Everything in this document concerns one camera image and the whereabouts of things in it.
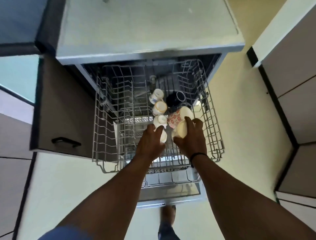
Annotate wire dish rack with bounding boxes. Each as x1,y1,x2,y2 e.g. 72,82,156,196
142,161,202,189

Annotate black wristband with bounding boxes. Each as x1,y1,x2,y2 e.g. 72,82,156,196
190,153,209,168

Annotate pink base cabinet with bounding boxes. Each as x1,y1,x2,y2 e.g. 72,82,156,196
0,53,119,240

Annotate black cabinet handle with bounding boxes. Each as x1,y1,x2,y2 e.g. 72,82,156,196
51,137,82,148

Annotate person's left hand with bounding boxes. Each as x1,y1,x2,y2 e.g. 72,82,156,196
135,124,166,166

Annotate person's left forearm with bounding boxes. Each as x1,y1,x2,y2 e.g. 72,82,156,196
57,158,153,240

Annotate person's right hand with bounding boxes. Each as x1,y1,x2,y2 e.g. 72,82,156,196
172,116,208,162

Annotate white mug red flowers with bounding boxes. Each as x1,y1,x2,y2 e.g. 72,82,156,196
167,106,195,129

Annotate silver dishwasher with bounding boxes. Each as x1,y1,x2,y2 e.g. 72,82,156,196
55,0,246,209

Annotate small white cup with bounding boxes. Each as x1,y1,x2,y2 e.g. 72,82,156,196
153,114,169,128
149,88,165,104
153,123,168,144
152,101,168,116

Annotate dark blue mug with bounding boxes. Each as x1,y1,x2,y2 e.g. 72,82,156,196
166,91,186,108

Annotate person's blue trousers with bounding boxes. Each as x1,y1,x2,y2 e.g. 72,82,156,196
158,222,181,240

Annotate person's left foot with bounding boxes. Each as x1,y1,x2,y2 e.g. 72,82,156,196
160,205,177,227

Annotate small white cup top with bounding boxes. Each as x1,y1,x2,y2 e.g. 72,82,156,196
149,88,165,104

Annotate person's blue shirt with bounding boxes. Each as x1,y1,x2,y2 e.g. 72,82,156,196
37,225,95,240

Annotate shallow grey wire cup rack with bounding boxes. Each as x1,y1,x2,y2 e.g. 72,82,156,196
92,59,225,173

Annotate person's right forearm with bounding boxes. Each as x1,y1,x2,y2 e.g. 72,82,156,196
195,157,316,240

